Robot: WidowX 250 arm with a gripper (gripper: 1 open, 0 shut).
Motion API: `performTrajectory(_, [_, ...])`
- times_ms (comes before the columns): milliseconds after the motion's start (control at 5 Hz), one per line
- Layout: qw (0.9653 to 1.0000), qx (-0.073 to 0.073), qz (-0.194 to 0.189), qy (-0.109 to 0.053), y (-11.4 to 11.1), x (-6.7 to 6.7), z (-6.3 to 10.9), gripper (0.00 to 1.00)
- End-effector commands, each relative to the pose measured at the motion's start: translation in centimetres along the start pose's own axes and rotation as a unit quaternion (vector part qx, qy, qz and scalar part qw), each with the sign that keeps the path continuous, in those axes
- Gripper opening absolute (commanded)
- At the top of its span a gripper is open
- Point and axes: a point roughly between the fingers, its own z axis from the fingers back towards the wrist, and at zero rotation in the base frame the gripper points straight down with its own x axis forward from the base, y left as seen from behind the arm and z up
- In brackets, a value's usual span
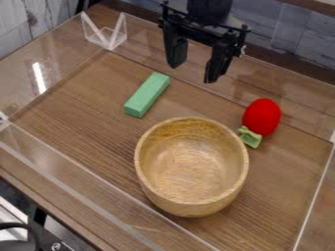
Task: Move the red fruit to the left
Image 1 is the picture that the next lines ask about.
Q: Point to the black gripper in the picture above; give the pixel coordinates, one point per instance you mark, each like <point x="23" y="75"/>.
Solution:
<point x="207" y="23"/>

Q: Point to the green rectangular block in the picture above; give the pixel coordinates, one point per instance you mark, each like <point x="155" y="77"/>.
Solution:
<point x="145" y="95"/>

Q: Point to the red plush fruit green stem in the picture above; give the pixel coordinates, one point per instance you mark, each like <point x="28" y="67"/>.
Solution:
<point x="260" y="120"/>

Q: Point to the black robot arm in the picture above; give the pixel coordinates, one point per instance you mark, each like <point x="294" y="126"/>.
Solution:
<point x="207" y="23"/>

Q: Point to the wooden bowl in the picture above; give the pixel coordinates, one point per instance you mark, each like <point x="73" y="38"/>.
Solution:
<point x="191" y="163"/>

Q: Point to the clear acrylic corner bracket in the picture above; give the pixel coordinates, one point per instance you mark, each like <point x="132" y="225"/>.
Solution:
<point x="105" y="37"/>

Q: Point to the clear acrylic enclosure wall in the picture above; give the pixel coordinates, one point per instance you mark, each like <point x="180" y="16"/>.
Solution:
<point x="67" y="144"/>

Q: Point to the black table leg frame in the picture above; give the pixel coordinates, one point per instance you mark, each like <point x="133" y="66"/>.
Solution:
<point x="48" y="241"/>

